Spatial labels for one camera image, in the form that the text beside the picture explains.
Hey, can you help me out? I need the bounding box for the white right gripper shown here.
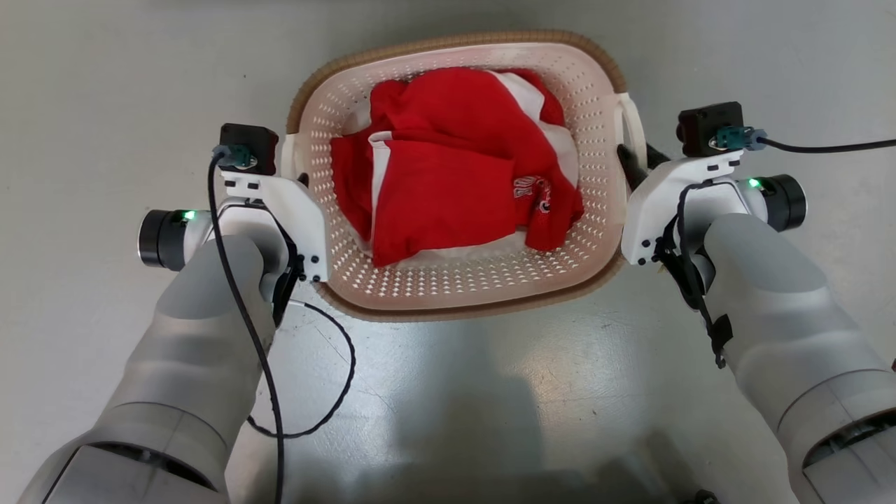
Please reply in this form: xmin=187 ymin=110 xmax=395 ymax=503
xmin=616 ymin=142 xmax=750 ymax=267

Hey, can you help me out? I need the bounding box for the black right camera cable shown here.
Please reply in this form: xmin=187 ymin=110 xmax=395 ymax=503
xmin=755 ymin=136 xmax=896 ymax=155

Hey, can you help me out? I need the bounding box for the thin black looping cable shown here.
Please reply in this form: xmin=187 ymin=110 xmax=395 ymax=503
xmin=246 ymin=299 xmax=357 ymax=440

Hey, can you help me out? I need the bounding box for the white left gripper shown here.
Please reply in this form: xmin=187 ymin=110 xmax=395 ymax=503
xmin=221 ymin=167 xmax=330 ymax=284

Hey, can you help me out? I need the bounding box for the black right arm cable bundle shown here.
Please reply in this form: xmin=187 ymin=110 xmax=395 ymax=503
xmin=655 ymin=181 xmax=734 ymax=370

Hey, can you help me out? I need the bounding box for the red and white garment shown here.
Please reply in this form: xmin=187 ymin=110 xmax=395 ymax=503
xmin=329 ymin=66 xmax=586 ymax=269

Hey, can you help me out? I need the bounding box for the pink perforated plastic laundry basket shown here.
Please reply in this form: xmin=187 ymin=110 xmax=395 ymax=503
xmin=280 ymin=29 xmax=649 ymax=323

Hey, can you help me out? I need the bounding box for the black left camera cable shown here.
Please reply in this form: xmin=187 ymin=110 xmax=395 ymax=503
xmin=207 ymin=145 xmax=286 ymax=504

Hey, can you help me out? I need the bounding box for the black camera cable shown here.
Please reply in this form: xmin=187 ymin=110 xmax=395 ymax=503
xmin=207 ymin=145 xmax=286 ymax=504
xmin=755 ymin=136 xmax=896 ymax=155

